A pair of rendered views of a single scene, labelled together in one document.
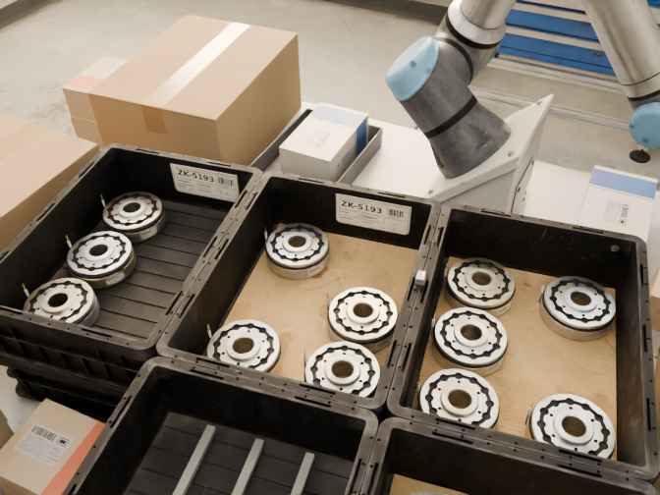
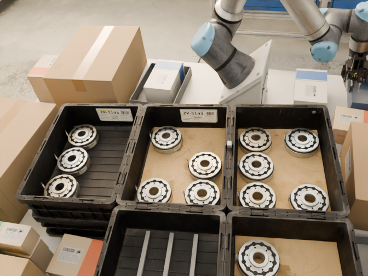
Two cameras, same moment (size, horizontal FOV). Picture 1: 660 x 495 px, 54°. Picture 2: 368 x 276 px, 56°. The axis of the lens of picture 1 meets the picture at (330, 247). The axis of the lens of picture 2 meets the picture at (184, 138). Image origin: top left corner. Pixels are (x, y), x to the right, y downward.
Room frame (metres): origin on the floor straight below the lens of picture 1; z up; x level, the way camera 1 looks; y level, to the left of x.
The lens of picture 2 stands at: (-0.03, 0.05, 1.72)
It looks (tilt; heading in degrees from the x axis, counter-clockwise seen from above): 48 degrees down; 356
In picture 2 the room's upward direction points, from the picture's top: 9 degrees counter-clockwise
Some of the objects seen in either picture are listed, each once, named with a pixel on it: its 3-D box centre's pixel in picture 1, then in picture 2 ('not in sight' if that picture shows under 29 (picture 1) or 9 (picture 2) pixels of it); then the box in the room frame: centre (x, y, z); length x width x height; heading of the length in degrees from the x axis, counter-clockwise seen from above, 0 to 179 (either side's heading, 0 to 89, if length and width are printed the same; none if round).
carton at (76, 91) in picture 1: (109, 89); (50, 72); (1.37, 0.51, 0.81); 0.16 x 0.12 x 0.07; 158
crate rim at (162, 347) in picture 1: (313, 274); (179, 151); (0.65, 0.02, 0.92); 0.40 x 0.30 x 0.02; 162
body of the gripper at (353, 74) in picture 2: not in sight; (357, 63); (0.88, -0.67, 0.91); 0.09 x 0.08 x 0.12; 151
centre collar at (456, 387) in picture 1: (459, 400); (257, 196); (0.47, -0.16, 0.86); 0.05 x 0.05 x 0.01
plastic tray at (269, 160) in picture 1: (317, 155); (162, 86); (1.21, 0.02, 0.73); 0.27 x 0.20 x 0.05; 152
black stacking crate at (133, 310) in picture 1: (135, 258); (90, 159); (0.74, 0.31, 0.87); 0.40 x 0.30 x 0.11; 162
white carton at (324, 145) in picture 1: (325, 146); (165, 81); (1.21, 0.01, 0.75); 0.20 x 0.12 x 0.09; 153
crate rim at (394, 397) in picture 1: (528, 319); (281, 154); (0.56, -0.26, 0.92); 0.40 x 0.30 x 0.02; 162
